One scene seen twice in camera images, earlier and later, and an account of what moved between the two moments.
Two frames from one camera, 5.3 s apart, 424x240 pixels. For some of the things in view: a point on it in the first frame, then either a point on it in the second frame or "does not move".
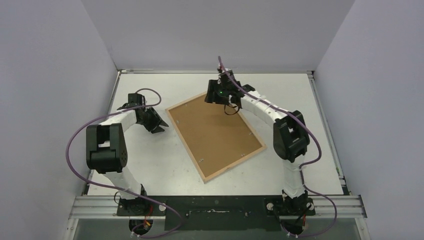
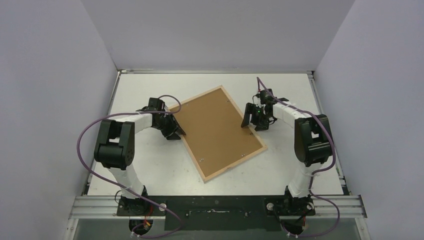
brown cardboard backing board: (215, 138) does not move
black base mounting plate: (219, 212) does not move
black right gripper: (212, 96) -> (257, 117)
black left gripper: (155, 127) -> (172, 133)
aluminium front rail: (327, 207) does not move
